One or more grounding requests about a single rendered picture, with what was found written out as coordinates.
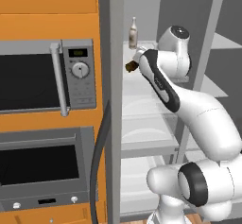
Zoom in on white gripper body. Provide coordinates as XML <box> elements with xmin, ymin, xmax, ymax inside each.
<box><xmin>132</xmin><ymin>46</ymin><xmax>148</xmax><ymax>63</ymax></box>

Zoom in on grey fridge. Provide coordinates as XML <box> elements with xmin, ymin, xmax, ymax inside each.
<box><xmin>98</xmin><ymin>0</ymin><xmax>242</xmax><ymax>224</ymax></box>

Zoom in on clear fridge crisper drawer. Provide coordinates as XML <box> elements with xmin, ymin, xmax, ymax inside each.
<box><xmin>121</xmin><ymin>119</ymin><xmax>185</xmax><ymax>159</ymax></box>
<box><xmin>121</xmin><ymin>93</ymin><xmax>180</xmax><ymax>122</ymax></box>

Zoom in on grey fridge door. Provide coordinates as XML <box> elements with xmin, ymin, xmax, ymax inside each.
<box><xmin>156</xmin><ymin>0</ymin><xmax>242</xmax><ymax>169</ymax></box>

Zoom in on pale glass bottle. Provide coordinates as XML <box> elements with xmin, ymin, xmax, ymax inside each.
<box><xmin>129</xmin><ymin>16</ymin><xmax>139</xmax><ymax>50</ymax></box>

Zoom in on orange cupboard unit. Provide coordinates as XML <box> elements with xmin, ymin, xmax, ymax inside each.
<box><xmin>0</xmin><ymin>0</ymin><xmax>109</xmax><ymax>224</ymax></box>

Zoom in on grey microwave oven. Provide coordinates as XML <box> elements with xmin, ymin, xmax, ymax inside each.
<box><xmin>0</xmin><ymin>38</ymin><xmax>97</xmax><ymax>115</ymax></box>

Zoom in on grey built-in oven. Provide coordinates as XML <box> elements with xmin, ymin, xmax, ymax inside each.
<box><xmin>0</xmin><ymin>126</ymin><xmax>96</xmax><ymax>213</ymax></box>

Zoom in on silver microwave door handle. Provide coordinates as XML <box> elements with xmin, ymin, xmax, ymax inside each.
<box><xmin>49</xmin><ymin>42</ymin><xmax>71</xmax><ymax>118</ymax></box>

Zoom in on dark curved fridge handle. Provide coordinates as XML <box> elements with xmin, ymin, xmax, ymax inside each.
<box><xmin>89</xmin><ymin>99</ymin><xmax>112</xmax><ymax>224</ymax></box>

